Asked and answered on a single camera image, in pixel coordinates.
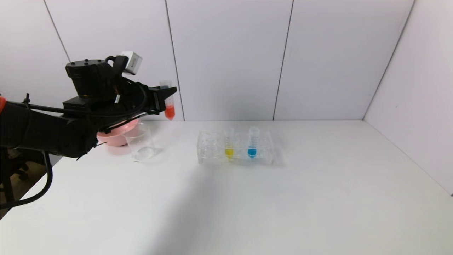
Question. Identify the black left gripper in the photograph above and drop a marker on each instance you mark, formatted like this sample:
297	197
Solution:
154	100

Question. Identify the test tube with red pigment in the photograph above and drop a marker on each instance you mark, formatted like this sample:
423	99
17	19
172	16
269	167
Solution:
170	111

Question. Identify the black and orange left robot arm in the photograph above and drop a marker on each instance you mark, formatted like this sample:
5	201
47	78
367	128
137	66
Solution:
46	131

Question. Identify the test tube with yellow pigment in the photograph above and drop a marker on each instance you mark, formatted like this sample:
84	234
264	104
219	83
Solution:
229	152

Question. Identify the test tube with blue pigment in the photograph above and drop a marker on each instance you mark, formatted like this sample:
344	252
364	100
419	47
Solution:
251	152

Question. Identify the clear acrylic test tube rack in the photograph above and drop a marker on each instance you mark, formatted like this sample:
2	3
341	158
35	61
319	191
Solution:
265	154

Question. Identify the clear glass beaker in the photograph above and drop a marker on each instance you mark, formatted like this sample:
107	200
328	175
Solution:
143	152

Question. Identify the pink plastic bowl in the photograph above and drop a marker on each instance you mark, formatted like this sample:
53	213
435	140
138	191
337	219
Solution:
113	140

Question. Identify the black office chair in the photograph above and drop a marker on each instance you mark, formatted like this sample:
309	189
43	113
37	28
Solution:
10	173

